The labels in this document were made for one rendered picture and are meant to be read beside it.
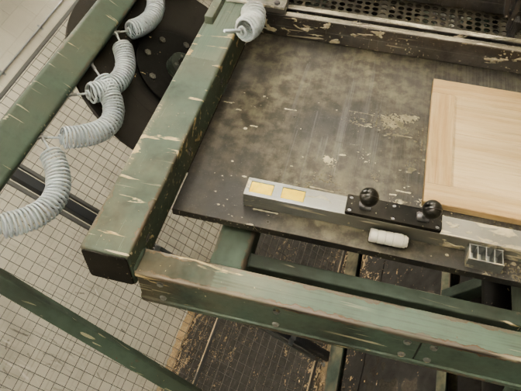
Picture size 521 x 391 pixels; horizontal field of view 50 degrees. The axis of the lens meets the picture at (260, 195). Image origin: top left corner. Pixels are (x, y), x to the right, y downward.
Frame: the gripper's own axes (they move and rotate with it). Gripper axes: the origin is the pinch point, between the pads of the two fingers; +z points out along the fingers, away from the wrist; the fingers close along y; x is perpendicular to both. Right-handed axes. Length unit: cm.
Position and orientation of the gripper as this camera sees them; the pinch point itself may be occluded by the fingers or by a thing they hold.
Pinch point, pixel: (512, 29)
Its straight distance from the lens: 174.3
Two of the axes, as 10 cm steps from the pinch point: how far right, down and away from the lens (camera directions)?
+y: -9.7, -2.0, 1.4
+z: -0.1, 6.4, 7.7
